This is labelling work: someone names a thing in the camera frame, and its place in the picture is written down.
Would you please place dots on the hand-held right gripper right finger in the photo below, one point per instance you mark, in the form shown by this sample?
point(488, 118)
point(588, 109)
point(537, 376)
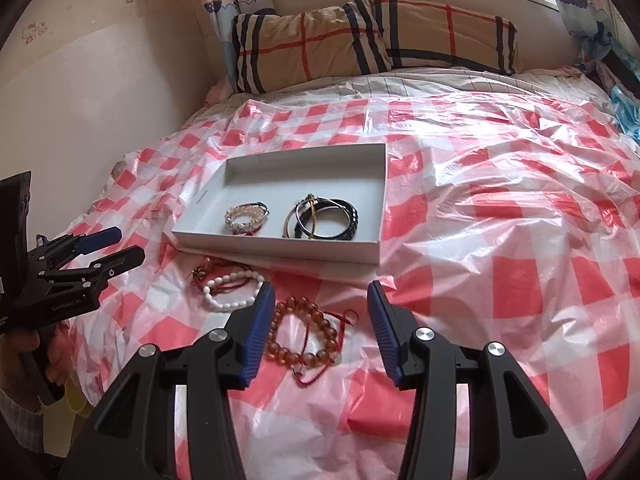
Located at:
point(385, 332)

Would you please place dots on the person's left hand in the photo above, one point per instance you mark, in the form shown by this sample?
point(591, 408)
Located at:
point(62, 355)

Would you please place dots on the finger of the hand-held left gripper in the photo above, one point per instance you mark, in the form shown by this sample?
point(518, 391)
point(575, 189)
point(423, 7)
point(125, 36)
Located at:
point(97, 239)
point(117, 260)

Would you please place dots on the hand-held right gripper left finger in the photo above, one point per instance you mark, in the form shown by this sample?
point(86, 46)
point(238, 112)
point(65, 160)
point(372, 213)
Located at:
point(257, 330)

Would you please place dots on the striped white bedsheet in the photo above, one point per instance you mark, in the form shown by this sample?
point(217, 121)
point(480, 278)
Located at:
point(425, 82)

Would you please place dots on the silver bangle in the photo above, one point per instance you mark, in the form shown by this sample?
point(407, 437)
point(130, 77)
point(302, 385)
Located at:
point(267, 211)

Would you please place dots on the red checkered plastic sheet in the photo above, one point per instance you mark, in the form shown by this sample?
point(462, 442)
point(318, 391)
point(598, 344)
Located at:
point(475, 260)

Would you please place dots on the blue plastic bag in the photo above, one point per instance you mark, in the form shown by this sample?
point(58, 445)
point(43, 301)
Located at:
point(629, 115)

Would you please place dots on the plaid pillow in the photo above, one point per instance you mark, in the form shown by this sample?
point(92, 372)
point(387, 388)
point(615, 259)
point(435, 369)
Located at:
point(300, 45)
point(440, 30)

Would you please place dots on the white cardboard box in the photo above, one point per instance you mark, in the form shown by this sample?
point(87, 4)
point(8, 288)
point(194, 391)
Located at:
point(280, 180)

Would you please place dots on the thin gold bangle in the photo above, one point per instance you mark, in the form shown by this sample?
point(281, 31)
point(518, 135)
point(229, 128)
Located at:
point(292, 220)

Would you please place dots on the yellow object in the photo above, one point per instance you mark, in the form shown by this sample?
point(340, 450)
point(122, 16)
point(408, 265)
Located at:
point(70, 425)

